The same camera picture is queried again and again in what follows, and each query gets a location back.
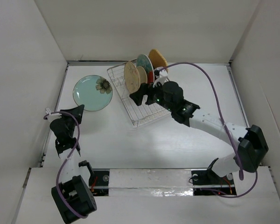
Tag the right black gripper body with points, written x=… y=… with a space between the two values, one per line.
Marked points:
x=155 y=95

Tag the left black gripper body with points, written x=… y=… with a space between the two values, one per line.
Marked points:
x=78 y=116

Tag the beige bird painted plate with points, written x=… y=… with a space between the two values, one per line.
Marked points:
x=131 y=76

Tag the cream bowl with black marks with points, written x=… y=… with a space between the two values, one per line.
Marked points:
x=142 y=74

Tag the teal flower plate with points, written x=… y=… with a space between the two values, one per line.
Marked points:
x=94 y=92

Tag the red and teal plate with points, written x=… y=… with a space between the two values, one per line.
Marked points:
x=144 y=62

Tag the orange woven square plate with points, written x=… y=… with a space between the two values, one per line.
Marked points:
x=157 y=59

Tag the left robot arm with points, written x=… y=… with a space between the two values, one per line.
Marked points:
x=71 y=194

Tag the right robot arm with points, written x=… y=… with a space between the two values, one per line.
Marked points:
x=248 y=143

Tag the silver wire dish rack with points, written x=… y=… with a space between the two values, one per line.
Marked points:
x=138 y=115

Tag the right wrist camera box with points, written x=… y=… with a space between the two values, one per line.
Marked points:
x=160 y=76

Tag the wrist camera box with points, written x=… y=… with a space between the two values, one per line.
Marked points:
x=160 y=76
x=50 y=116

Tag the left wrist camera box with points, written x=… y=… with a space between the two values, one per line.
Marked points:
x=50 y=116

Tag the metal base rail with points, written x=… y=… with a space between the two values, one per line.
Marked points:
x=159 y=182

